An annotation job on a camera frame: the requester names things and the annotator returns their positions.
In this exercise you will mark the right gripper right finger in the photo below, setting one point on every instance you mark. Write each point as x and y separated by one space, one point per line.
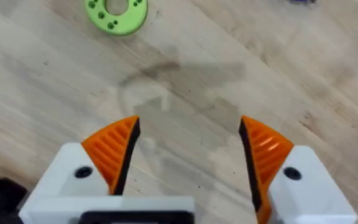
278 174

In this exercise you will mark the blue electric screwdriver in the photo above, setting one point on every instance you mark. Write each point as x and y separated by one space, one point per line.
301 1

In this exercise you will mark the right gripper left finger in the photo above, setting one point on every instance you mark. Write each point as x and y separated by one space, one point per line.
104 161

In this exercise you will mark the green disc with holes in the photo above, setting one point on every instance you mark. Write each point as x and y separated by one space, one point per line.
129 18

